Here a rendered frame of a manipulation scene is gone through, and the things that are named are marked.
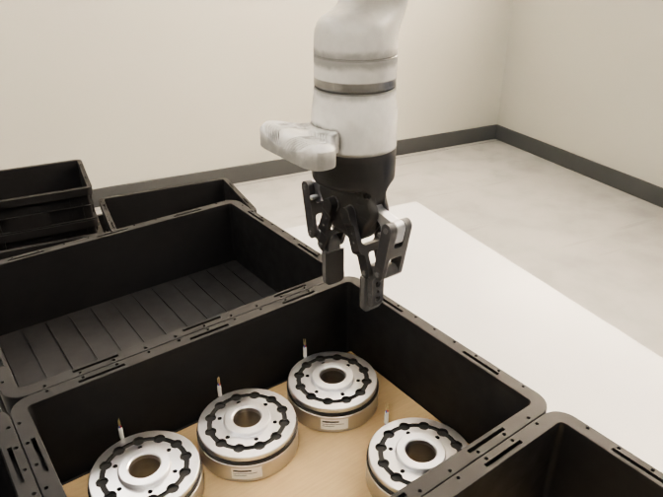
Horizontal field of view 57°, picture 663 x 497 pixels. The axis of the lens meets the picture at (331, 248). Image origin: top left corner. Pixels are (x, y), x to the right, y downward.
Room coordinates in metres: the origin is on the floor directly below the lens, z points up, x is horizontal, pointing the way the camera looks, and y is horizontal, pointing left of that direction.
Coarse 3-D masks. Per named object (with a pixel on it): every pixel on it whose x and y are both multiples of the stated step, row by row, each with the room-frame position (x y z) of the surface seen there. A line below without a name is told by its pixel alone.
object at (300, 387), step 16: (320, 352) 0.59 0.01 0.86; (336, 352) 0.59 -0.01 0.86; (304, 368) 0.57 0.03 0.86; (352, 368) 0.56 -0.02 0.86; (368, 368) 0.56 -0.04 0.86; (288, 384) 0.54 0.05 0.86; (304, 384) 0.54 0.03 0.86; (368, 384) 0.54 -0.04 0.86; (304, 400) 0.51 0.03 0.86; (320, 400) 0.51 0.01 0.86; (336, 400) 0.51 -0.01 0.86; (352, 400) 0.51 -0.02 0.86; (368, 400) 0.51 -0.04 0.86
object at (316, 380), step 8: (320, 368) 0.56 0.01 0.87; (328, 368) 0.56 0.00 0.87; (336, 368) 0.56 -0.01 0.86; (344, 368) 0.56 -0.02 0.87; (312, 376) 0.54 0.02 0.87; (320, 376) 0.55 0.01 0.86; (344, 376) 0.55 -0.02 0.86; (352, 376) 0.54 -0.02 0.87; (320, 384) 0.53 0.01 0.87; (328, 384) 0.53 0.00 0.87; (336, 384) 0.53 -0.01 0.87; (344, 384) 0.53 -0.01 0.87; (352, 384) 0.54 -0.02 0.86
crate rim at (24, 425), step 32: (320, 288) 0.63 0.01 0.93; (256, 320) 0.57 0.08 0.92; (416, 320) 0.56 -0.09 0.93; (160, 352) 0.50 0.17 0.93; (64, 384) 0.45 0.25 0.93; (96, 384) 0.46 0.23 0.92; (512, 384) 0.45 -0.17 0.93; (512, 416) 0.41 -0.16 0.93; (32, 448) 0.37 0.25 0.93; (480, 448) 0.37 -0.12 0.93; (416, 480) 0.34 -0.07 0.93
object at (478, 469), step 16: (544, 416) 0.41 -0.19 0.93; (560, 416) 0.41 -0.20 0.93; (528, 432) 0.39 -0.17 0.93; (544, 432) 0.39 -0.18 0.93; (576, 432) 0.39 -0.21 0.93; (592, 432) 0.39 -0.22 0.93; (496, 448) 0.37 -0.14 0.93; (512, 448) 0.39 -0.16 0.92; (528, 448) 0.38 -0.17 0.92; (608, 448) 0.37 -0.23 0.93; (480, 464) 0.36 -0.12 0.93; (496, 464) 0.36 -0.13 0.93; (624, 464) 0.36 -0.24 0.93; (640, 464) 0.36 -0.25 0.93; (448, 480) 0.34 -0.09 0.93; (464, 480) 0.34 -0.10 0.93; (480, 480) 0.34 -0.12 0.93; (656, 480) 0.34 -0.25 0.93; (432, 496) 0.33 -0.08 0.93; (448, 496) 0.33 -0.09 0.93
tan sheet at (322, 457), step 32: (352, 352) 0.64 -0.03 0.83; (384, 384) 0.57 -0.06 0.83; (384, 416) 0.52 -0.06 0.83; (416, 416) 0.52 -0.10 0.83; (320, 448) 0.47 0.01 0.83; (352, 448) 0.47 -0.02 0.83; (224, 480) 0.43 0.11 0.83; (256, 480) 0.43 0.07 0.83; (288, 480) 0.43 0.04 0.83; (320, 480) 0.43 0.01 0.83; (352, 480) 0.43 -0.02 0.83
